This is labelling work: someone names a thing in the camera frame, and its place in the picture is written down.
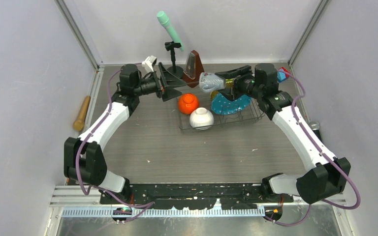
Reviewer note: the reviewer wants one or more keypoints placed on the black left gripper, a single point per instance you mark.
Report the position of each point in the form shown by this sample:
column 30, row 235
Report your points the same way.
column 169, row 81

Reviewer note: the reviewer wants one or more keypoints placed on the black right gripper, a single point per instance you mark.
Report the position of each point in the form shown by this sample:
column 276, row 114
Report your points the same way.
column 235, row 73

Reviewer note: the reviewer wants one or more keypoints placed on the woven bamboo plate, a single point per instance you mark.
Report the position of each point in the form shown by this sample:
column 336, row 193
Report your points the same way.
column 214, row 93

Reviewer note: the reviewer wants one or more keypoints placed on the grey printed mug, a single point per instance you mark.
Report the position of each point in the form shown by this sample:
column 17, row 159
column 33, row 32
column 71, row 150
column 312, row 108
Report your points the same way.
column 209, row 82

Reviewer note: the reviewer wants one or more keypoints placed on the blue dotted plate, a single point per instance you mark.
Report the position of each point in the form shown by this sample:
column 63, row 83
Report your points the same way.
column 222, row 106

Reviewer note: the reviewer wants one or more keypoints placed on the orange bowl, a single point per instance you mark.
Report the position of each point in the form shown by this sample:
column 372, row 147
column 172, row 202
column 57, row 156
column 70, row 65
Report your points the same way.
column 187, row 103

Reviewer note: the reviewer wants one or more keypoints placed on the white bowl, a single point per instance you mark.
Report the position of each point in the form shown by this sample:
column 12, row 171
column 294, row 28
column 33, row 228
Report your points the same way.
column 201, row 119

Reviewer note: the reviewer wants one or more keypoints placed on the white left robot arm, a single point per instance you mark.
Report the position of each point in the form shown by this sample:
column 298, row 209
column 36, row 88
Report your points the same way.
column 83, row 156

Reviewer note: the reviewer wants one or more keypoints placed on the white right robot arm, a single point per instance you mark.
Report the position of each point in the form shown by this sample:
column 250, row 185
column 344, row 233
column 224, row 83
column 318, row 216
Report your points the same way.
column 326, row 175

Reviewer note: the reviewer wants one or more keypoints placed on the black microphone stand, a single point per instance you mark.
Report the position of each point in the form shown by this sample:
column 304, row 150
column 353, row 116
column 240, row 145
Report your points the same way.
column 173, row 62

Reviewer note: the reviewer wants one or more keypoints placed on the brown wooden metronome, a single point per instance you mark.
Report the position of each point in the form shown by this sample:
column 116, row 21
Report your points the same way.
column 192, row 70

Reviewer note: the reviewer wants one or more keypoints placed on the colourful toy block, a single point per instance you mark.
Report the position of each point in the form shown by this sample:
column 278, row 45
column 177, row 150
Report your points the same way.
column 283, row 74

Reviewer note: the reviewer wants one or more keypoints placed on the mint green microphone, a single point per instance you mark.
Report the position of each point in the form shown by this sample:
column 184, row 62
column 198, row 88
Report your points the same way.
column 165, row 22

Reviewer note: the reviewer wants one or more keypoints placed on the black handheld microphone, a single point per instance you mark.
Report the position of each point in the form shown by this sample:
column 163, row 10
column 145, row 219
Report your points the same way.
column 315, row 127

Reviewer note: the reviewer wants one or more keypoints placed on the wooden rolling pin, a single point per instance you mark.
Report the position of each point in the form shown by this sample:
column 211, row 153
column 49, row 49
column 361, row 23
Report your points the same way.
column 79, row 123

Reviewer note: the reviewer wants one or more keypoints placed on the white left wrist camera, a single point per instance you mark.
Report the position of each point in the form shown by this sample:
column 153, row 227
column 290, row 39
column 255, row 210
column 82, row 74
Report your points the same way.
column 149, row 63

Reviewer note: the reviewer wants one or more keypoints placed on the black wire dish rack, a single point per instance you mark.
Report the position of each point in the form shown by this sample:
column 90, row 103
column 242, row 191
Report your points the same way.
column 250, row 113

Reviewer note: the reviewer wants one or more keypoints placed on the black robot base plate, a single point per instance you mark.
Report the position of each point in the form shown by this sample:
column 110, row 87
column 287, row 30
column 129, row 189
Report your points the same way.
column 194, row 196

